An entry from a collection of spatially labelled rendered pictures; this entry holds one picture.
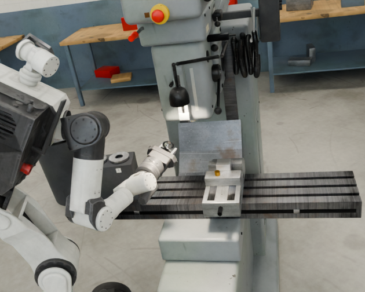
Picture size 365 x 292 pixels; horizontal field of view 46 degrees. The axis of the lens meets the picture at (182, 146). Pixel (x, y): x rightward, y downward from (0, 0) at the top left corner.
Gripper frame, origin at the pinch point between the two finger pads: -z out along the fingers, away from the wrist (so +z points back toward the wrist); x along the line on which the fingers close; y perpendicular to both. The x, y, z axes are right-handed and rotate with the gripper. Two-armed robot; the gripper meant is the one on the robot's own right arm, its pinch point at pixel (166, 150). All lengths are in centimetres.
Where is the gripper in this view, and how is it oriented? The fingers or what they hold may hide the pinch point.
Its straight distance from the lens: 173.5
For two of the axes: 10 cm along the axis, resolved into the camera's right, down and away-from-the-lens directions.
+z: -4.2, 5.3, -7.4
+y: -2.4, 7.2, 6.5
